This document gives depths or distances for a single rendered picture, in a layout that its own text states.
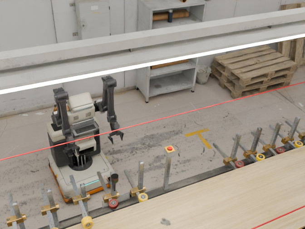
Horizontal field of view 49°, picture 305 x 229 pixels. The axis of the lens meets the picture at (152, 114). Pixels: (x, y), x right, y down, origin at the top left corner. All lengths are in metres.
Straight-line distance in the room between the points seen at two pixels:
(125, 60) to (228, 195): 1.73
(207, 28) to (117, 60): 0.52
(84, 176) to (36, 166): 0.85
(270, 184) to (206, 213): 0.70
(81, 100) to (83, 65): 1.54
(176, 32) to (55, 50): 0.61
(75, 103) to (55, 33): 1.93
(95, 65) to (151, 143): 3.12
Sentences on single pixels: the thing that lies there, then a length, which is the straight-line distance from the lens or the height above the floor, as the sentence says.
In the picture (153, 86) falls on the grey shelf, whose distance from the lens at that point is 5.55.
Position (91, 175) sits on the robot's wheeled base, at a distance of 3.88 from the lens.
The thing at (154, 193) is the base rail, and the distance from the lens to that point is 3.15.
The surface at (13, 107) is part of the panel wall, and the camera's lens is 5.32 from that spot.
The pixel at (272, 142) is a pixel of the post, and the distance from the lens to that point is 3.66.
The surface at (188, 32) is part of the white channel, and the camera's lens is 1.78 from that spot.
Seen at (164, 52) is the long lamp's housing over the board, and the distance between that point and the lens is 1.74.
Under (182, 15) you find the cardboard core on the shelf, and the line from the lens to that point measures 5.19.
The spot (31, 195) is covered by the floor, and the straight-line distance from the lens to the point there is 4.19.
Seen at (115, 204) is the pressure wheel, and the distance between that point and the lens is 2.82.
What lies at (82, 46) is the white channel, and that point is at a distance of 1.58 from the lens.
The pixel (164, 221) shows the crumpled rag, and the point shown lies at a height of 0.91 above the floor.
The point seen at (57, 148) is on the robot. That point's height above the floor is 0.60.
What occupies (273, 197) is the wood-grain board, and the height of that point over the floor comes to 0.90.
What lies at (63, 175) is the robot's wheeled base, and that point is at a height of 0.28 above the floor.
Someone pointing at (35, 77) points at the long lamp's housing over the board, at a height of 2.36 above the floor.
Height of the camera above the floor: 3.16
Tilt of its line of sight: 38 degrees down
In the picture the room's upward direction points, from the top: 3 degrees clockwise
